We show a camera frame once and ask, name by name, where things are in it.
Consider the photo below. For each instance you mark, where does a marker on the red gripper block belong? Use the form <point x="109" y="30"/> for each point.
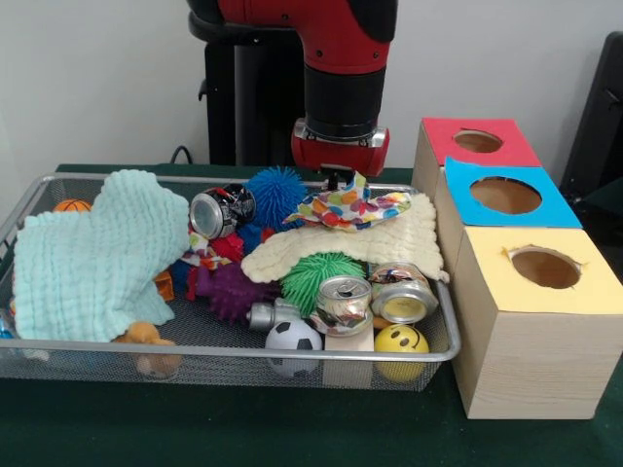
<point x="336" y="155"/>

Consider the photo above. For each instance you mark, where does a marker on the polka dot cloth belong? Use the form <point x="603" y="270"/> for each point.
<point x="340" y="209"/>

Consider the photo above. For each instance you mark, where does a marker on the blue spiky puffer ball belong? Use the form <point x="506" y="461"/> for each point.
<point x="275" y="194"/>

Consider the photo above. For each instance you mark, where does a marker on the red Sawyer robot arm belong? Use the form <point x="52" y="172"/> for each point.
<point x="340" y="39"/>

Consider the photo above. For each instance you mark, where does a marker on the wooden box with three holes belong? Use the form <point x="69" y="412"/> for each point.
<point x="535" y="360"/>

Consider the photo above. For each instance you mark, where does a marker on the shallow mesh bin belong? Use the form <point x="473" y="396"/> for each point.
<point x="48" y="365"/>

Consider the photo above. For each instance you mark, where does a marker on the cream waffle cloth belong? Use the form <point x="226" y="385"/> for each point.
<point x="389" y="238"/>

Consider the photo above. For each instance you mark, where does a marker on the green spiky puffer ball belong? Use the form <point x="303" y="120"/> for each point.
<point x="306" y="282"/>

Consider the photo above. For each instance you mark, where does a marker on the black crushed can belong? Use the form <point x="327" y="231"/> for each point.
<point x="229" y="204"/>

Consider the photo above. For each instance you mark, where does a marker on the silver crushed can pull tab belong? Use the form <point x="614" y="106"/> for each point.
<point x="340" y="306"/>

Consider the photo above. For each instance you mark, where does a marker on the crushed can yellow base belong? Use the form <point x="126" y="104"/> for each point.
<point x="404" y="297"/>

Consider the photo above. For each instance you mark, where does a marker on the purple spiky toy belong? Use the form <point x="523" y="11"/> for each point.
<point x="233" y="292"/>

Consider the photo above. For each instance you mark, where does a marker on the small soccer ball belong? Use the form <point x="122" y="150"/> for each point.
<point x="292" y="340"/>

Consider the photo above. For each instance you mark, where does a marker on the yellow smiley ball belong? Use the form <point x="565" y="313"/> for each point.
<point x="401" y="340"/>

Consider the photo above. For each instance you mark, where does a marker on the mint green waffle cloth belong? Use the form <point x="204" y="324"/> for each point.
<point x="87" y="253"/>

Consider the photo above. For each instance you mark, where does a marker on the dark green table cloth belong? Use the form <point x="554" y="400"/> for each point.
<point x="243" y="428"/>

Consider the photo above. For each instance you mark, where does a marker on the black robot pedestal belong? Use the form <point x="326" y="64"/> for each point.
<point x="263" y="121"/>

